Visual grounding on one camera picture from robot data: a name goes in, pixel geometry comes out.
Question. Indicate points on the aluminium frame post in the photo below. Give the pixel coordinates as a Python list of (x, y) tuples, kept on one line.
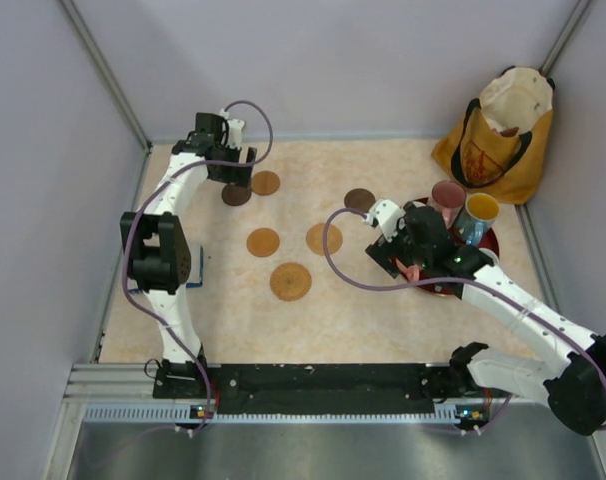
[(104, 71), (578, 15)]

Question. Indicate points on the tall pink ghost mug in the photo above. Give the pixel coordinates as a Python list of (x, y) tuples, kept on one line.
[(448, 198)]

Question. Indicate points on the pink mug white inside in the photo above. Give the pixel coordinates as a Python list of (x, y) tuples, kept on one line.
[(411, 273)]

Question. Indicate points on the dark walnut coaster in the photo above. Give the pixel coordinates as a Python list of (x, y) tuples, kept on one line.
[(359, 199), (235, 196)]

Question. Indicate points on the blue mug yellow inside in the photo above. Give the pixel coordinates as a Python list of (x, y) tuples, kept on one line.
[(476, 218)]

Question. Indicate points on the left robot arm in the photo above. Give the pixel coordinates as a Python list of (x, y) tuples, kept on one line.
[(158, 256)]

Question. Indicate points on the left aluminium frame post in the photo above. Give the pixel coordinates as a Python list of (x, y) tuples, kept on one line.
[(104, 71)]

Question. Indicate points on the yellow tote bag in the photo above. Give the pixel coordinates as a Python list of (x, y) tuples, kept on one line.
[(498, 146)]

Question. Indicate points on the small pink mug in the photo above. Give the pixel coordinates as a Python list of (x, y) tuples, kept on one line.
[(493, 258)]

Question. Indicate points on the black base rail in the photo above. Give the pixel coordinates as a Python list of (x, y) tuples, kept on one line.
[(316, 389)]

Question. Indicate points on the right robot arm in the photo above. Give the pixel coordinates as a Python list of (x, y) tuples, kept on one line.
[(568, 373)]

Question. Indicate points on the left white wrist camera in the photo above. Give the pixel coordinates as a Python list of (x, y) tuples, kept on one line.
[(233, 130)]

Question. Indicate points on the blue white razor box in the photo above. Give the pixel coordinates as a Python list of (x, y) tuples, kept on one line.
[(195, 278)]

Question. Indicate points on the light wood coaster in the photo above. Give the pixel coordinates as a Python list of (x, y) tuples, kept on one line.
[(265, 183), (263, 242)]

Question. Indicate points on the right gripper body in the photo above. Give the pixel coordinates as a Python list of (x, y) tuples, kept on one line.
[(416, 255)]

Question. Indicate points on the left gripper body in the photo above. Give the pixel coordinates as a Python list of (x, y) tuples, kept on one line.
[(230, 174)]

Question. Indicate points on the right aluminium frame post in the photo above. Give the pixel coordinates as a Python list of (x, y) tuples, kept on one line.
[(578, 15)]

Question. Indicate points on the red round tray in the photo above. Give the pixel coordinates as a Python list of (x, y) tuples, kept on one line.
[(488, 240)]

